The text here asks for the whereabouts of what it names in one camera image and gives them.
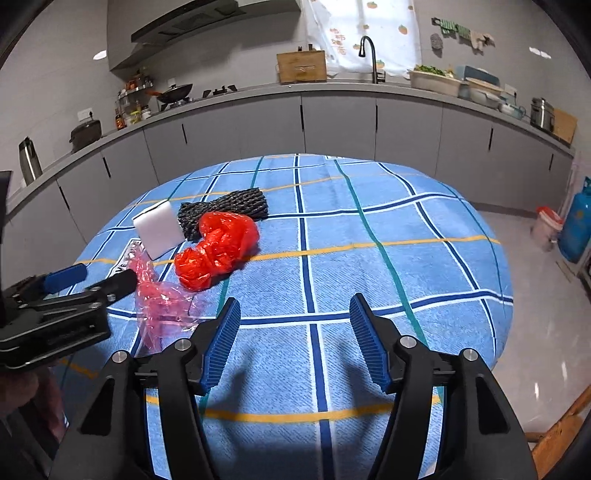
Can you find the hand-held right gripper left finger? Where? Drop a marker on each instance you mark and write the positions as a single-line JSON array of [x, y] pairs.
[[217, 344]]

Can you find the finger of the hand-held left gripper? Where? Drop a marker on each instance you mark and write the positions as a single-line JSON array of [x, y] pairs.
[[67, 278], [117, 285]]

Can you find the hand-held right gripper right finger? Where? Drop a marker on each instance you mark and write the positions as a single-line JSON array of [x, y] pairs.
[[369, 344]]

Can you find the pink plastic bag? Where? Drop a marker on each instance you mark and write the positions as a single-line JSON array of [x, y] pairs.
[[161, 304]]

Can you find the person's left hand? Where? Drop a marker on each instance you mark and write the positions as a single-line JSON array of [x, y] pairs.
[[25, 390]]

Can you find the white foam block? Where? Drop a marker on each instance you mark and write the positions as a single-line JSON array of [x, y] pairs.
[[157, 230]]

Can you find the blue plaid tablecloth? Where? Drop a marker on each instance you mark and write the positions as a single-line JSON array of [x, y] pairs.
[[346, 277]]

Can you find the red plastic bag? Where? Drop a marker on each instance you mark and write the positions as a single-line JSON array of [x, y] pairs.
[[217, 254]]

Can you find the steel thermos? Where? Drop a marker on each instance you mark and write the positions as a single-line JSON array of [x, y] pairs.
[[30, 161]]

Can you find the black foam net sleeve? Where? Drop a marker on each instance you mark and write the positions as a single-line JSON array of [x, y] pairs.
[[231, 205]]

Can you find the dark cooker pot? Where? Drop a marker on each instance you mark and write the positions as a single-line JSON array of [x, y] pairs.
[[85, 135]]

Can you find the dark sauce bottle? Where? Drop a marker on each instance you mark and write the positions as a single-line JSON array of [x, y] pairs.
[[120, 121]]

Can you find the black wok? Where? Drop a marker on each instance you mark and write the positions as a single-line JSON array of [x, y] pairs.
[[175, 93]]

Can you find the metal spice rack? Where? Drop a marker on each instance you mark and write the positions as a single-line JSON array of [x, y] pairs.
[[136, 85]]

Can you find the wooden chair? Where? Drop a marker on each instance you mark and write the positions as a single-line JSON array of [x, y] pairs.
[[554, 436]]

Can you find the white bin with red liner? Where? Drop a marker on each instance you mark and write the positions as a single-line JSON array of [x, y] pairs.
[[546, 228]]

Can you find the black gas stove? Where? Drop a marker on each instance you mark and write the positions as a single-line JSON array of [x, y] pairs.
[[221, 90]]

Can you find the grey kitchen cabinets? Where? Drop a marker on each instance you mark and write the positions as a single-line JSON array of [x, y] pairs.
[[337, 120]]

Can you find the blue gas cylinder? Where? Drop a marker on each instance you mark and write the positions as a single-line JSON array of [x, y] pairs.
[[575, 221]]

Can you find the grey range hood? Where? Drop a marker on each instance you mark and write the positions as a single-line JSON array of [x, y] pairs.
[[184, 27]]

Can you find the beige basin with greens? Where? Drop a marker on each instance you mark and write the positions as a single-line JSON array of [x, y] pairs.
[[434, 83]]

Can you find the beige lidded basin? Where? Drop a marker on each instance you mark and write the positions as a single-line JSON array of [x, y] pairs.
[[482, 94]]

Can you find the black kitchen faucet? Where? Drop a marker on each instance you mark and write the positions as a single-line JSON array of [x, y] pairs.
[[375, 62]]

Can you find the wooden knife block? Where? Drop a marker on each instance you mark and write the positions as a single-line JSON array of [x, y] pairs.
[[300, 68]]

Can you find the steel stock pot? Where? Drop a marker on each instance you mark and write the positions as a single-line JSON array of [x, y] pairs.
[[541, 115]]

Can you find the blue plastic container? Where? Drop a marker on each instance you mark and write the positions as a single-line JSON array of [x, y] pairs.
[[478, 73]]

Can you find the wooden cutting board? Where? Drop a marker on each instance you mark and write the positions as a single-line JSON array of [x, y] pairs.
[[565, 125]]

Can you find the white fruit print curtain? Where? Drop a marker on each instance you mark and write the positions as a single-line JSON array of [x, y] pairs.
[[392, 46]]

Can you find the grey hanging scrubber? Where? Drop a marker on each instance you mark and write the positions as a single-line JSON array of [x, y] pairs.
[[437, 44]]

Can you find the beige hanging cloth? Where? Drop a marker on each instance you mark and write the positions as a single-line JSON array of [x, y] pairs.
[[480, 40]]

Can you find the green hanging cloth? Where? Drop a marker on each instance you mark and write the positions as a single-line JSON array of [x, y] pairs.
[[450, 25]]

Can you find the white wall socket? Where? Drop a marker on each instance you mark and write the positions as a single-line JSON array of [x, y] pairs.
[[85, 113]]

